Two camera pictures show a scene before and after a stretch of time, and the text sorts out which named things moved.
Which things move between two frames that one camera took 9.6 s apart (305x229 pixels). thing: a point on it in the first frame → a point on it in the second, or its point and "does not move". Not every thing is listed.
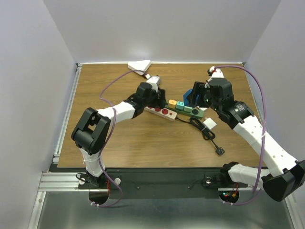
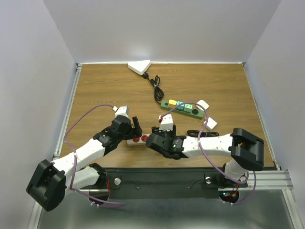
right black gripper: x=198 y=88 → x=172 y=134
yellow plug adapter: x=172 y=104 does not move
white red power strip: x=163 y=112 → x=137 y=141
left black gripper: x=158 y=102 → x=135 y=131
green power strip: x=195 y=112 does not move
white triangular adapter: x=142 y=65 does not move
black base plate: x=125 y=183 does not move
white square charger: x=210 y=123 does not move
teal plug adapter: x=180 y=105 does not move
